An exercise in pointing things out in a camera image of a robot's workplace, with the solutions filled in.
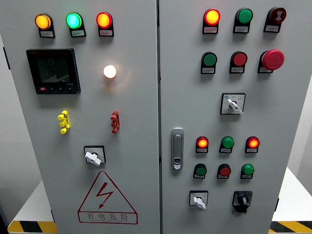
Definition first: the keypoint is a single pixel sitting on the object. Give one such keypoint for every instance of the pale grey cabinet door with display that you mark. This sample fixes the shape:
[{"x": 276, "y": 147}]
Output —
[{"x": 136, "y": 109}]

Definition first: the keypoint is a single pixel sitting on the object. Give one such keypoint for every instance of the silver door lock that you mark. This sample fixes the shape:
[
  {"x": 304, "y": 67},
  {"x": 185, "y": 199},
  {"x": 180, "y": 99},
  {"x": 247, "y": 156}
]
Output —
[{"x": 177, "y": 146}]

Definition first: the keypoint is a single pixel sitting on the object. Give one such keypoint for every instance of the pale grey cabinet door with lock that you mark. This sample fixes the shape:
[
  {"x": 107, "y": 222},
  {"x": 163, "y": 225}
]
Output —
[{"x": 195, "y": 109}]

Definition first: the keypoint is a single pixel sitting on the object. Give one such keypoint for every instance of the small red round lamp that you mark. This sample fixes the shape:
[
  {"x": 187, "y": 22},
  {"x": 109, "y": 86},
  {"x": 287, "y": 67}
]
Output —
[
  {"x": 253, "y": 143},
  {"x": 202, "y": 143}
]

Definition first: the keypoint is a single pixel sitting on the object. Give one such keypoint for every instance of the white round lamp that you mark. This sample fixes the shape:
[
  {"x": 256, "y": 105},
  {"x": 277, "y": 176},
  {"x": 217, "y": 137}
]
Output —
[{"x": 110, "y": 71}]

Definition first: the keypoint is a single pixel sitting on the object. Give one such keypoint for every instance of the small green push button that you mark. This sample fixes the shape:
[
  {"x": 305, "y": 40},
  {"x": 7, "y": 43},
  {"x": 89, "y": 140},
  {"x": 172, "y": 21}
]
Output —
[{"x": 200, "y": 171}]

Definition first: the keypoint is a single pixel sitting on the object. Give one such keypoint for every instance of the small green round lamp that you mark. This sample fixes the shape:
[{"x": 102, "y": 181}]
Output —
[
  {"x": 247, "y": 169},
  {"x": 227, "y": 142}
]

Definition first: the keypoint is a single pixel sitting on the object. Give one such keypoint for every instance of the large green push button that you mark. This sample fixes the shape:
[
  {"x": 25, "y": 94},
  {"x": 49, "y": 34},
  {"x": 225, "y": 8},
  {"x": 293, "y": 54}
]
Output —
[{"x": 210, "y": 59}]

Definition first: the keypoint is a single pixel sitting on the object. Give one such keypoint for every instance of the small red push button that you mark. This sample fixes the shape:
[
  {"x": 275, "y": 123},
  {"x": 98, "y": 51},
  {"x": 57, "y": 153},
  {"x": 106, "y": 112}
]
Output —
[{"x": 225, "y": 171}]

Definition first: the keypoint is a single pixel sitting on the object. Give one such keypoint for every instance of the red warning triangle sticker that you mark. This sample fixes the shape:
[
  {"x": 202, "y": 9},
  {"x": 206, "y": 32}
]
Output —
[{"x": 104, "y": 192}]

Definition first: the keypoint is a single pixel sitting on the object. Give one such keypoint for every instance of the large red push button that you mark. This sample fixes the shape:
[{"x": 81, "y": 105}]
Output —
[{"x": 240, "y": 59}]

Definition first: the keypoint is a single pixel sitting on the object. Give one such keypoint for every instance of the large red lamp beside green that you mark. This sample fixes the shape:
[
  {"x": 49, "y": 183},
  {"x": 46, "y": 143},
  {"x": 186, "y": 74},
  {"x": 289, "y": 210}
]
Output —
[{"x": 103, "y": 20}]

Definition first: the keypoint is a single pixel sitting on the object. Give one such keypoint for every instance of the black display meter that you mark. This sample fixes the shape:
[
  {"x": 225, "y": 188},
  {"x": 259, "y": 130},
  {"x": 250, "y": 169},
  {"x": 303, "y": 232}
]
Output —
[{"x": 53, "y": 70}]

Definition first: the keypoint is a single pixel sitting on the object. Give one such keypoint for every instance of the large red lamp above button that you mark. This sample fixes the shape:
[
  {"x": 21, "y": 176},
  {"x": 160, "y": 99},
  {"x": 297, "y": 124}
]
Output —
[{"x": 212, "y": 17}]

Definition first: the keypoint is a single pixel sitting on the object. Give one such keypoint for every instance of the large lit green lamp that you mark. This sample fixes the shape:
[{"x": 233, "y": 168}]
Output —
[{"x": 73, "y": 21}]

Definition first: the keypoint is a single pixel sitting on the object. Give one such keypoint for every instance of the large red stop button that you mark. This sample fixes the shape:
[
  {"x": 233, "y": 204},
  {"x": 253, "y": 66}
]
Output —
[{"x": 273, "y": 59}]

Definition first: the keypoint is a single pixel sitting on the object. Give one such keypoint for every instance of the large unlit green lamp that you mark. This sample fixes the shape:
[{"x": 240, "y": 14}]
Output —
[{"x": 245, "y": 15}]

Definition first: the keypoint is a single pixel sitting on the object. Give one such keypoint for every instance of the large yellow round lamp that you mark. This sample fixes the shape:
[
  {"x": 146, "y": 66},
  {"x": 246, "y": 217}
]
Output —
[{"x": 42, "y": 22}]

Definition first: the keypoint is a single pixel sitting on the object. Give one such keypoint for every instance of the dark red buzzer lamp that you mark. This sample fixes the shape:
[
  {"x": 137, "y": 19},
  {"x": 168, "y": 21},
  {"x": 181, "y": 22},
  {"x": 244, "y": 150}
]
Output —
[{"x": 276, "y": 14}]

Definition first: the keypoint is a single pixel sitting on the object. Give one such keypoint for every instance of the black yellow striped tape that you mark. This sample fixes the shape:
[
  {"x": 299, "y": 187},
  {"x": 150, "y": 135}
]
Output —
[
  {"x": 31, "y": 227},
  {"x": 292, "y": 227}
]

